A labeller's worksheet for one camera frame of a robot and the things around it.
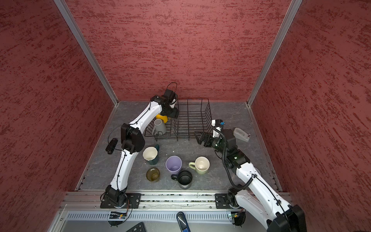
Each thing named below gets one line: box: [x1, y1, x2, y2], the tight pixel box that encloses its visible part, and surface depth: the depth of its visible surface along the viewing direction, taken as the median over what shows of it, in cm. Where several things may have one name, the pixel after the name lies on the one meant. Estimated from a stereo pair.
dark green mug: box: [142, 144, 160, 165], surface depth 84 cm
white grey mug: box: [154, 118, 167, 135], surface depth 94 cm
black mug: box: [170, 170, 193, 190], surface depth 81 cm
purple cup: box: [165, 155, 183, 175], surface depth 79 cm
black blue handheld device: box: [176, 211, 191, 232], surface depth 66 cm
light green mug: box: [188, 156, 211, 175], surface depth 81 cm
